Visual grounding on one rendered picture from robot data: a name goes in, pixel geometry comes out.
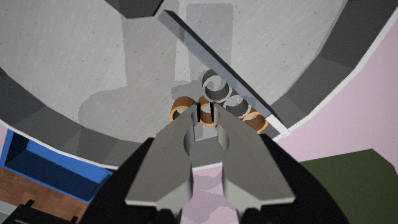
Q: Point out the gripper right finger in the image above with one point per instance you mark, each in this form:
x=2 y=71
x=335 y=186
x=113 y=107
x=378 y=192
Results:
x=257 y=172

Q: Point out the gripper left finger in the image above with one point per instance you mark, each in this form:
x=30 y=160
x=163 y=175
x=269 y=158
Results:
x=158 y=175

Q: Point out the bronze bushing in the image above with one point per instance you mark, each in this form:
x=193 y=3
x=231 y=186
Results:
x=205 y=118
x=259 y=123
x=181 y=102

